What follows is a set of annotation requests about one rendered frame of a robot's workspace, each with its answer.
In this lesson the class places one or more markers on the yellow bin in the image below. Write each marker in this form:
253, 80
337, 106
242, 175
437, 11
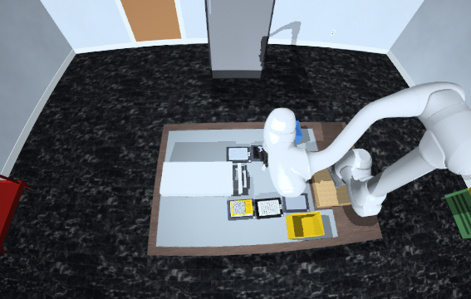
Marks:
304, 225

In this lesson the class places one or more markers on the blue open-top bin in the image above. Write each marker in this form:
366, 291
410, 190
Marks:
298, 131

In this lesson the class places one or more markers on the light grey bench mat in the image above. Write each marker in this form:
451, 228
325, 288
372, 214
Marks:
203, 221

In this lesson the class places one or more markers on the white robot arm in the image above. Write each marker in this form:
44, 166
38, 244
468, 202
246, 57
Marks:
446, 144

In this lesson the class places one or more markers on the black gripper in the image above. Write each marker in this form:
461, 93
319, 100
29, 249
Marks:
263, 155

